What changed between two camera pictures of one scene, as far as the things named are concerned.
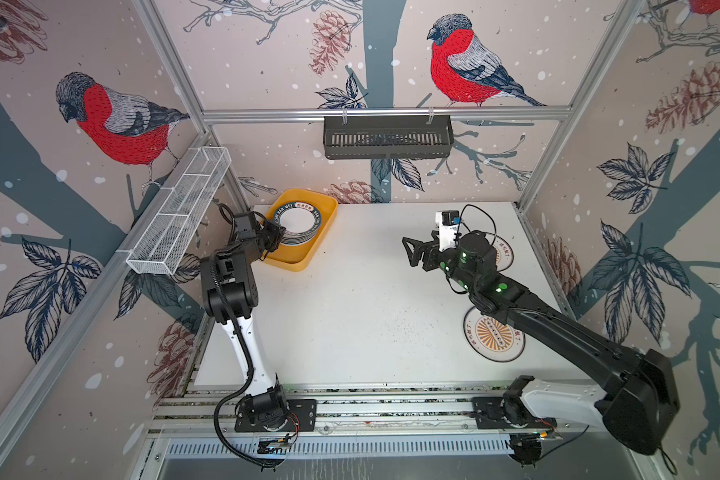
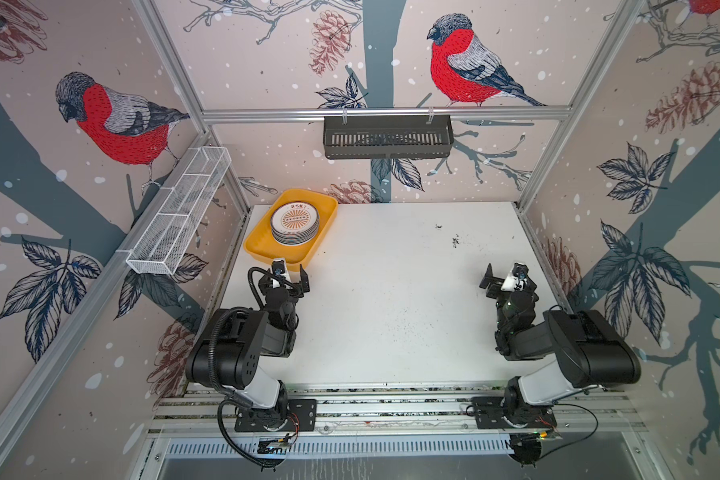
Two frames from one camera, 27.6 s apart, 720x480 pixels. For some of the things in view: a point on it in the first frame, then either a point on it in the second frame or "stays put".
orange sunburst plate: [504, 253] -> [293, 227]
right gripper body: [450, 265] -> [503, 300]
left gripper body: [268, 235] -> [296, 292]
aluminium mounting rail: [378, 408] stays put
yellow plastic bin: [307, 216] stays put
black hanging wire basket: [381, 137] stays put
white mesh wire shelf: [172, 230] stays put
